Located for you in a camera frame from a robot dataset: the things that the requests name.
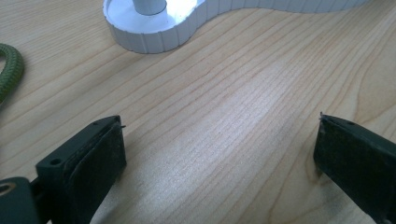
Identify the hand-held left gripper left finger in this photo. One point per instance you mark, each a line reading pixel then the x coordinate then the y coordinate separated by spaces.
pixel 90 168

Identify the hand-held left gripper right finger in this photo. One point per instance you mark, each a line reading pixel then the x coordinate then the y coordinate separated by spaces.
pixel 358 161

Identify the white round post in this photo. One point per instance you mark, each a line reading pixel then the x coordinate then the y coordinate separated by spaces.
pixel 150 6

